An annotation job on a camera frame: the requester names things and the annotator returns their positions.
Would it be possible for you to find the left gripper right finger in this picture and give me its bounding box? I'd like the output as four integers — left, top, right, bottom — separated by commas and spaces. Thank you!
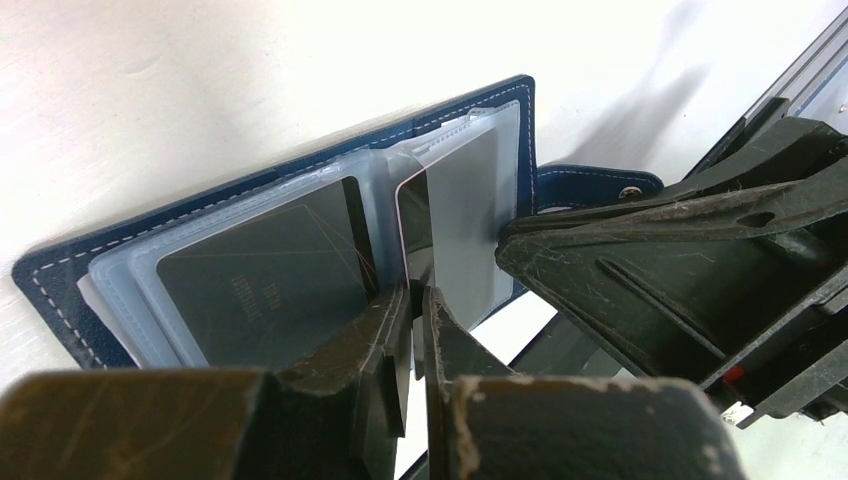
422, 287, 745, 479

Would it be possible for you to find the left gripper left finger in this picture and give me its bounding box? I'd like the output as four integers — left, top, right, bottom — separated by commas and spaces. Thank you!
1, 285, 412, 479

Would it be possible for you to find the black VIP credit card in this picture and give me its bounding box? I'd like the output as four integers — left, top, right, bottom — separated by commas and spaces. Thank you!
156, 176, 379, 368

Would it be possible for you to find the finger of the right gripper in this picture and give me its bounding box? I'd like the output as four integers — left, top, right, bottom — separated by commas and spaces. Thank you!
496, 117, 847, 421

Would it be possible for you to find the blue leather card holder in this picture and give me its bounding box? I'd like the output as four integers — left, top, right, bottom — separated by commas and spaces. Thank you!
12, 75, 663, 369

